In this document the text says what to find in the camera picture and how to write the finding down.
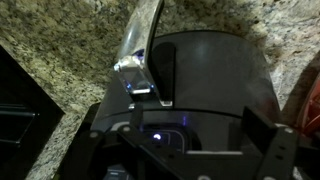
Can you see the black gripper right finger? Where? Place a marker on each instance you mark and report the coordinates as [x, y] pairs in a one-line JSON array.
[[278, 146]]

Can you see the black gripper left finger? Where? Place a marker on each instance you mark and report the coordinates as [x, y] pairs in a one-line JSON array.
[[144, 145]]

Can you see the black air fryer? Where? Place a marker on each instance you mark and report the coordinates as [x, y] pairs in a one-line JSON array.
[[190, 72]]

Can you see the black coffee maker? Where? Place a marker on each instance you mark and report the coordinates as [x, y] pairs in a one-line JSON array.
[[302, 111]]

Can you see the black electric stove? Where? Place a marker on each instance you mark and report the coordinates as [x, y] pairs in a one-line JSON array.
[[28, 117]]

